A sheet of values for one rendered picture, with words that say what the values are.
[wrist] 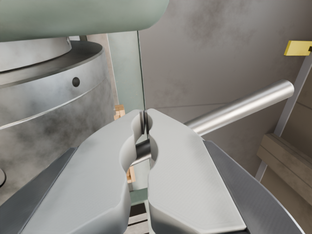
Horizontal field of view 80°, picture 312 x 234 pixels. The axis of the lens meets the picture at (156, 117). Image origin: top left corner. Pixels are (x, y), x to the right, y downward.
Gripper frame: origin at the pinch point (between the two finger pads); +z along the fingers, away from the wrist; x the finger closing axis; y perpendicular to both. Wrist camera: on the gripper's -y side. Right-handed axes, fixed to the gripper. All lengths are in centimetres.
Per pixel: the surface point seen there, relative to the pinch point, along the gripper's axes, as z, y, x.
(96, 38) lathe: 40.3, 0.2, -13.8
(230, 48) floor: 148, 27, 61
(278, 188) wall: 134, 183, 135
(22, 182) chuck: 2.9, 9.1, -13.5
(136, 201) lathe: 36, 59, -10
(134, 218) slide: 30, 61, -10
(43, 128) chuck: 5.3, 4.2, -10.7
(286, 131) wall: 155, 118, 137
